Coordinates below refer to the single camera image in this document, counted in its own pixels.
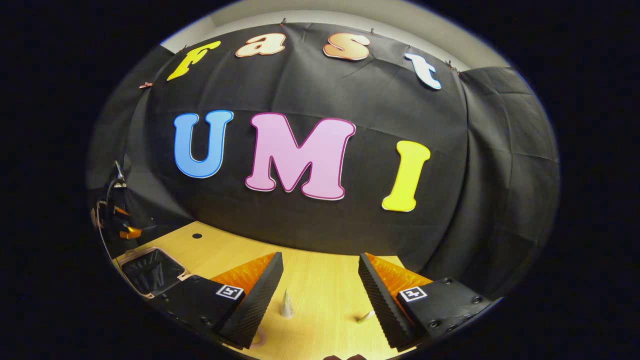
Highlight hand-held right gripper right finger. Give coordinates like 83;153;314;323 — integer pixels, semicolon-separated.
357;252;504;352

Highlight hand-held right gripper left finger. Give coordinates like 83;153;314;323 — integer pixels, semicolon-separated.
149;251;285;351

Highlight white green skincare tube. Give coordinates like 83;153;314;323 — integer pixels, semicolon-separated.
279;288;295;320

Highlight pink suitcase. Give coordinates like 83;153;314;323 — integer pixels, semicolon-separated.
114;246;267;349

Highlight black backdrop cloth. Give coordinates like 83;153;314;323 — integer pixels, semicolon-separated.
86;21;561;301

